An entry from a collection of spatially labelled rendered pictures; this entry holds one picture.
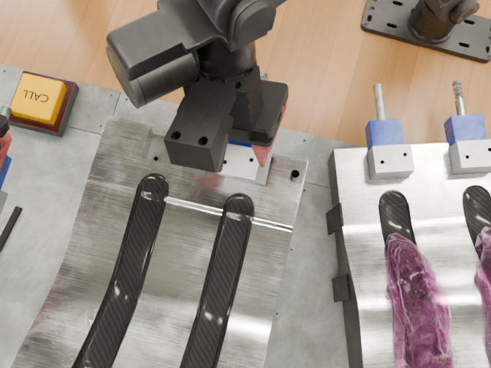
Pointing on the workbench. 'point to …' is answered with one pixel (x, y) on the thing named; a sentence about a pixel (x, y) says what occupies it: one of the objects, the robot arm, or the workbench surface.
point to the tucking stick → (9, 226)
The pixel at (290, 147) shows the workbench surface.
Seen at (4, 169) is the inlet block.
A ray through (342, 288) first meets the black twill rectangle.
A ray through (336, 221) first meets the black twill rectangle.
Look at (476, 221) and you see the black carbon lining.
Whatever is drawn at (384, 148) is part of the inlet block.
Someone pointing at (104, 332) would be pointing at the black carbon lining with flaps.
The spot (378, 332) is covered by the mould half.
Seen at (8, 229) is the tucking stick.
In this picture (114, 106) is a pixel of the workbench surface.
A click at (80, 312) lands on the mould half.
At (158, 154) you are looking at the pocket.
